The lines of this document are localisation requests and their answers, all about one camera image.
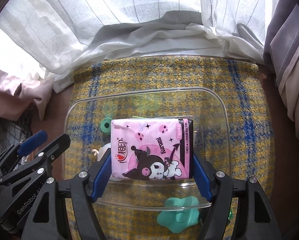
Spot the green foam roll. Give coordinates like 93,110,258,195
100,117,112,135

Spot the teal plush flower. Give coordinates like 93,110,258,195
156,196,199,233

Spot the pink Kuromi tissue pack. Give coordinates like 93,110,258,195
111,118,194,180

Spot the clear plastic container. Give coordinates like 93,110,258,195
64,87,232,211

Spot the round-headed baby doll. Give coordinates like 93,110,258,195
92,143,111,161

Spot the pink beige curtain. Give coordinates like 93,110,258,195
0,70,54,121

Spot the white sheer curtain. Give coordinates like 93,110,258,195
0,0,278,92

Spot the yellow blue woven mat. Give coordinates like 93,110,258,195
64,57,275,239

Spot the grey cloth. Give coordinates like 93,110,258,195
88,11,264,63

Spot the grey pink curtain right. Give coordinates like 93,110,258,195
263,5,299,139

